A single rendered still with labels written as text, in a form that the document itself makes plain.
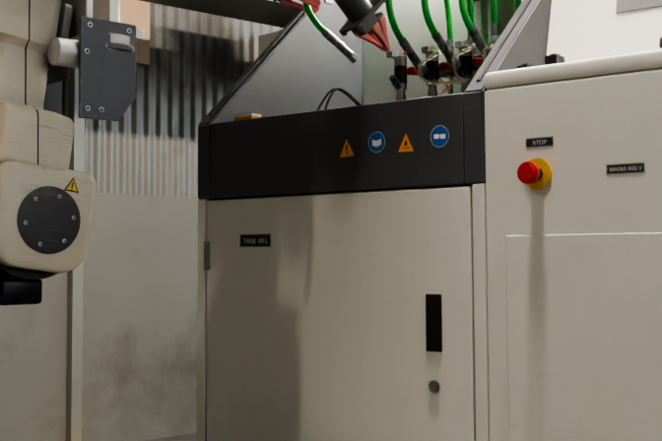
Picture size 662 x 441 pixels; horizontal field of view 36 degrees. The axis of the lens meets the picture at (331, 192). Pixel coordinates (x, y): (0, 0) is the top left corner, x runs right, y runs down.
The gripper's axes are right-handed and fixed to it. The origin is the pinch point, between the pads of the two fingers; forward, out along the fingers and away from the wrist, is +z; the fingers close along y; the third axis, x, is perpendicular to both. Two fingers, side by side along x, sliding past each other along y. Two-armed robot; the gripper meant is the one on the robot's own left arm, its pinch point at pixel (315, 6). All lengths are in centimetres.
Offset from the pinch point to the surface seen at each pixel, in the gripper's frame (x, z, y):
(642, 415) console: 39, 90, -47
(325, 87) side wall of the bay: -1.2, 8.8, 32.7
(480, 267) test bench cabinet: 32, 58, -31
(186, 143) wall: -7, -36, 181
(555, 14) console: -19, 39, -26
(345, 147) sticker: 25.2, 26.3, -14.6
